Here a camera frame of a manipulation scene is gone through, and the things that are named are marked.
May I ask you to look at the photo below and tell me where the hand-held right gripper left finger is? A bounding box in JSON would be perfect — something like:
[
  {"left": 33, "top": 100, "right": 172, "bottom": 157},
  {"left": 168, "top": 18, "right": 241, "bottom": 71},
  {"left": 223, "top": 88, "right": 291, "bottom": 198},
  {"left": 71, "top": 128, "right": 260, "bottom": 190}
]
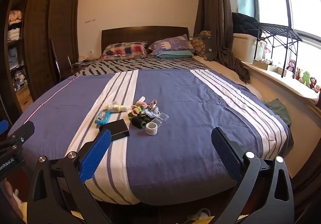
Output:
[{"left": 27, "top": 129, "right": 112, "bottom": 224}]

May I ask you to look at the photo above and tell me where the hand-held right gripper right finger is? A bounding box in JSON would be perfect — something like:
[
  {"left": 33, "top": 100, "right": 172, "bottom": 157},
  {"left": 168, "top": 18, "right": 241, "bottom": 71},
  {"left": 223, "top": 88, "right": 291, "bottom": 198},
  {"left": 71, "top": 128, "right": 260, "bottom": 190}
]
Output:
[{"left": 211, "top": 127, "right": 294, "bottom": 224}]

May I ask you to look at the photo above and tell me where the black box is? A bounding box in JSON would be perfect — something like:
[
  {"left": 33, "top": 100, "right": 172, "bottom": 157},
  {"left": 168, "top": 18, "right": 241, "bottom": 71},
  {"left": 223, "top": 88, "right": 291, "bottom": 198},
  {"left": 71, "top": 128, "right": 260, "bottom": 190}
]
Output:
[{"left": 99, "top": 119, "right": 130, "bottom": 142}]

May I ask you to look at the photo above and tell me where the blue wet wipes packet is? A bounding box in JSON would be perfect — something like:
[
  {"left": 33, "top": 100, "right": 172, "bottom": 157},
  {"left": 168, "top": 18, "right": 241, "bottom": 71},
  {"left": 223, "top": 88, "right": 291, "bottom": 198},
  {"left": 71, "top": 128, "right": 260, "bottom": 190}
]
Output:
[{"left": 95, "top": 111, "right": 112, "bottom": 125}]

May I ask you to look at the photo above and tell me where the cream plastic bottle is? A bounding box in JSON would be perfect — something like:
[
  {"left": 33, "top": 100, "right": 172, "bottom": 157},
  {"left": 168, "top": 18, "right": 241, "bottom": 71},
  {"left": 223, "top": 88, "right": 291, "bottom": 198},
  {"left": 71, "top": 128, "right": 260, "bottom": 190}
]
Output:
[{"left": 107, "top": 104, "right": 128, "bottom": 113}]

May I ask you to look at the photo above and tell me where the white tape roll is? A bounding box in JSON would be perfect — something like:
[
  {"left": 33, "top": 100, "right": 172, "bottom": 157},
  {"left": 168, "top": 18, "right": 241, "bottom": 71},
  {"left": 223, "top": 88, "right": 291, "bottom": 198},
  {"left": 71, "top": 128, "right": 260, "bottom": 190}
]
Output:
[{"left": 146, "top": 122, "right": 158, "bottom": 136}]

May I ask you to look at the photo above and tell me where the blue striped blanket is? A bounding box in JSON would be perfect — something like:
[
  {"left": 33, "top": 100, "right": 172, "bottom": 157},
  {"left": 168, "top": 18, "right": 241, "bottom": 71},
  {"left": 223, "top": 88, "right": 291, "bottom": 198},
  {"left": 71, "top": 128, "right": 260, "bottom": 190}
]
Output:
[{"left": 7, "top": 69, "right": 291, "bottom": 206}]

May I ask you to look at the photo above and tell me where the green cloth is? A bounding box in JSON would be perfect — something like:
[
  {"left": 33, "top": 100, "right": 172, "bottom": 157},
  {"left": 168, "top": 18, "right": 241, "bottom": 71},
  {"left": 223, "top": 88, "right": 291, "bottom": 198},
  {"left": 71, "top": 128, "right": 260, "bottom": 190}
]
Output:
[{"left": 264, "top": 99, "right": 292, "bottom": 126}]

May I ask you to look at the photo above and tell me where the light blue sock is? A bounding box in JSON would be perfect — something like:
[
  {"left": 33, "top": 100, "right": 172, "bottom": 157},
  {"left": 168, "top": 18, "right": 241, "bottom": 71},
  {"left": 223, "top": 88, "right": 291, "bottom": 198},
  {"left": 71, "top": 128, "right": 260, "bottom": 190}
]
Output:
[{"left": 145, "top": 109, "right": 161, "bottom": 118}]

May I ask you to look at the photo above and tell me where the stack of folded clothes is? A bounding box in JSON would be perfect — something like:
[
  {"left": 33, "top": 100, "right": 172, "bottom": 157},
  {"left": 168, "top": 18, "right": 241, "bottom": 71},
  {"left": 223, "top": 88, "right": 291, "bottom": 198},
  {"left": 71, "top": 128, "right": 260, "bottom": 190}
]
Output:
[{"left": 6, "top": 0, "right": 29, "bottom": 93}]

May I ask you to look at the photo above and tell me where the beige cardboard box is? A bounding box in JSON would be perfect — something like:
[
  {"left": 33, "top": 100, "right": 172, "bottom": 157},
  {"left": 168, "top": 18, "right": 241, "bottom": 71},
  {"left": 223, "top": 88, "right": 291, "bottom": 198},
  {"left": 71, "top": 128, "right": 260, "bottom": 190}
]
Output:
[{"left": 252, "top": 60, "right": 284, "bottom": 74}]

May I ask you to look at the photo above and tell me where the dark wooden wardrobe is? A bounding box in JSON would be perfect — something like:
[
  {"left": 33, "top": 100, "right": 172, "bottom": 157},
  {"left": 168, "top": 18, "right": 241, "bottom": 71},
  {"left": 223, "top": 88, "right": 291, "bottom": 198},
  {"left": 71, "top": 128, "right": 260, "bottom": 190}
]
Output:
[{"left": 0, "top": 0, "right": 81, "bottom": 108}]

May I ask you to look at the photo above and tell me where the grey zebra pattern sheet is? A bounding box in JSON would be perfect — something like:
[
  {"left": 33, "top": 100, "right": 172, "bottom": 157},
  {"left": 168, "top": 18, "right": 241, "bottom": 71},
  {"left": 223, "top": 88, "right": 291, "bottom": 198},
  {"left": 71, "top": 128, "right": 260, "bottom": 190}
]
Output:
[{"left": 73, "top": 57, "right": 208, "bottom": 77}]

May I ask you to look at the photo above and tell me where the white storage box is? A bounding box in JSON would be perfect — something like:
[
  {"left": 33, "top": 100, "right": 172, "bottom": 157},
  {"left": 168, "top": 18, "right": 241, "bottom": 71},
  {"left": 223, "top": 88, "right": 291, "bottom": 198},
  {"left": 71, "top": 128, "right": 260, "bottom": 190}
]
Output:
[{"left": 233, "top": 33, "right": 259, "bottom": 63}]

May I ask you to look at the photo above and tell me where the plaid pillow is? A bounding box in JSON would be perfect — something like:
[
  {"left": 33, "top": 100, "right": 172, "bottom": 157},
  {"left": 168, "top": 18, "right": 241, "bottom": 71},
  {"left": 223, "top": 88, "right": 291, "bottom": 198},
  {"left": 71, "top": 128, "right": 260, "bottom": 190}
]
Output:
[{"left": 100, "top": 42, "right": 148, "bottom": 61}]

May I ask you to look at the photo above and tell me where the green frog plush toy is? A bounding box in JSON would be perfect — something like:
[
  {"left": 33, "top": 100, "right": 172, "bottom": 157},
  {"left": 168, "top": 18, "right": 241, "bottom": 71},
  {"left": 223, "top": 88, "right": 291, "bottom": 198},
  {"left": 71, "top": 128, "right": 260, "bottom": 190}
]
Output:
[{"left": 302, "top": 71, "right": 312, "bottom": 86}]

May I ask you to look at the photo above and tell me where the brown patterned cushion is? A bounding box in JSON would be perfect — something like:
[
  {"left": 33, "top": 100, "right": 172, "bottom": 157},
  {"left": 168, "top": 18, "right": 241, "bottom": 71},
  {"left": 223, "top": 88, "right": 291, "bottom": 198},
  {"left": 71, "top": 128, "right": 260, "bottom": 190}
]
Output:
[{"left": 189, "top": 30, "right": 211, "bottom": 61}]

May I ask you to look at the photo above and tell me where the teal pillow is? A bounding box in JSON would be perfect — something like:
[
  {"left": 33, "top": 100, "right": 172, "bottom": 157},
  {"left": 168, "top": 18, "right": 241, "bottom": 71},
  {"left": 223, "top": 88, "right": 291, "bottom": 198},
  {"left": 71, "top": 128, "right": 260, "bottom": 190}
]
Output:
[{"left": 153, "top": 50, "right": 195, "bottom": 59}]

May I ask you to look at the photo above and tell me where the purple elephant print pillow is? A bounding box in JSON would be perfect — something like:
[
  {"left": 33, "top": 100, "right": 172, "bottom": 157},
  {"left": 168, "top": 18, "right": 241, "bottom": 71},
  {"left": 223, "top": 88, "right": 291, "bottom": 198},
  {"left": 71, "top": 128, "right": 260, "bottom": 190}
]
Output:
[{"left": 148, "top": 34, "right": 196, "bottom": 56}]

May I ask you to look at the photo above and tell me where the dark wooden headboard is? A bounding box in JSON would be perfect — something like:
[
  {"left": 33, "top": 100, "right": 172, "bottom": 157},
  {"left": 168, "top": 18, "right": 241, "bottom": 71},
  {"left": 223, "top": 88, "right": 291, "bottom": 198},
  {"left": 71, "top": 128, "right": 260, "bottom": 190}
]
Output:
[{"left": 101, "top": 26, "right": 189, "bottom": 58}]

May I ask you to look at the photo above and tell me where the black coat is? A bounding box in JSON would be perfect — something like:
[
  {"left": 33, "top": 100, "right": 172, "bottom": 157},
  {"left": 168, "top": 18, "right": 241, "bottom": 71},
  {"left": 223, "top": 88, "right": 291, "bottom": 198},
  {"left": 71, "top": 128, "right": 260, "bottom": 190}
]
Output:
[{"left": 232, "top": 12, "right": 261, "bottom": 39}]

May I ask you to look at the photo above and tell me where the black drying rack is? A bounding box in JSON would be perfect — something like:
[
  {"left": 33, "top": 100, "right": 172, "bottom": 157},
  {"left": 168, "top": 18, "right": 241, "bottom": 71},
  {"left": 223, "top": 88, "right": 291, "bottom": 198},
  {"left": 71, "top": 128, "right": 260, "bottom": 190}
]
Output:
[{"left": 253, "top": 22, "right": 305, "bottom": 78}]

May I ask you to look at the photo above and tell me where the brown curtain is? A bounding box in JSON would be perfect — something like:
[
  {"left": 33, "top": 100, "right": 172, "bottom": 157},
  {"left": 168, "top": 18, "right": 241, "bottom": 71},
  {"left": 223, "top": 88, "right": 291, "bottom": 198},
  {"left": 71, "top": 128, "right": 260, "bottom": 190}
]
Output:
[{"left": 193, "top": 0, "right": 251, "bottom": 83}]

